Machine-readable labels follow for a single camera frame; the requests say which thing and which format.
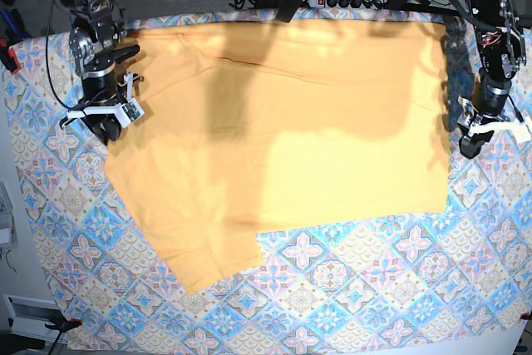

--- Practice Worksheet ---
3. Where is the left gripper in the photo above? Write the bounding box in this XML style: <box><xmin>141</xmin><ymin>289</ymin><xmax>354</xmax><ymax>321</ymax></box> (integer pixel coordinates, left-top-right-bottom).
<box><xmin>457</xmin><ymin>96</ymin><xmax>530</xmax><ymax>160</ymax></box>

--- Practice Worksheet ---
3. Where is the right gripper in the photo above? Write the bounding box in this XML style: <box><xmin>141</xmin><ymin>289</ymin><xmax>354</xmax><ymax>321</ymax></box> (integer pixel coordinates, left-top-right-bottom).
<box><xmin>60</xmin><ymin>72</ymin><xmax>145</xmax><ymax>144</ymax></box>

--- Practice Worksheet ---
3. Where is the yellow T-shirt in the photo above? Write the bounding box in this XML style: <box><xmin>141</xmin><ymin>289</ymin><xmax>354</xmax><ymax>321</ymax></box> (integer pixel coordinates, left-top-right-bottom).
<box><xmin>105</xmin><ymin>19</ymin><xmax>449</xmax><ymax>293</ymax></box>

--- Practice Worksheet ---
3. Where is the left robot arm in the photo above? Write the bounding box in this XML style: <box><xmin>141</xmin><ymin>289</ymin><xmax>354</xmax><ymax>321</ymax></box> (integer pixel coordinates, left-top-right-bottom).
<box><xmin>205</xmin><ymin>0</ymin><xmax>526</xmax><ymax>159</ymax></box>

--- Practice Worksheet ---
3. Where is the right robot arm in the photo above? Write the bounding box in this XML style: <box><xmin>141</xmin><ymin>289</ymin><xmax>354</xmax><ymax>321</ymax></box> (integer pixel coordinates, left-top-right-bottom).
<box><xmin>59</xmin><ymin>0</ymin><xmax>145</xmax><ymax>145</ymax></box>

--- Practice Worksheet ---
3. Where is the red black clamp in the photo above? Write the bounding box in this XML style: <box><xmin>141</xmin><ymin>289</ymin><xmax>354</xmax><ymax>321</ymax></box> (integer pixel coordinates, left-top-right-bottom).
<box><xmin>0</xmin><ymin>38</ymin><xmax>21</xmax><ymax>75</ymax></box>

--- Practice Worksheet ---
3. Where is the patterned blue tablecloth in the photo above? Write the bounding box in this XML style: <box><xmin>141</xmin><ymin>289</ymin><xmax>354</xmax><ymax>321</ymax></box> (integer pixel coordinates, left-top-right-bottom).
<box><xmin>1</xmin><ymin>11</ymin><xmax>531</xmax><ymax>354</ymax></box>

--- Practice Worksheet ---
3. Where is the orange black clamp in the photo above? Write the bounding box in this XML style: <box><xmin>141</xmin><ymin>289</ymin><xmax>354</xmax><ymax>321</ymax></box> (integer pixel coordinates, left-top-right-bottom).
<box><xmin>45</xmin><ymin>318</ymin><xmax>82</xmax><ymax>333</ymax></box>

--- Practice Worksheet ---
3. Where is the white power strip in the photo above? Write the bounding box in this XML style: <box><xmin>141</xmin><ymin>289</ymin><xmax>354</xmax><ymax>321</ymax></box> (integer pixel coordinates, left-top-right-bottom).
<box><xmin>307</xmin><ymin>0</ymin><xmax>386</xmax><ymax>9</ymax></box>

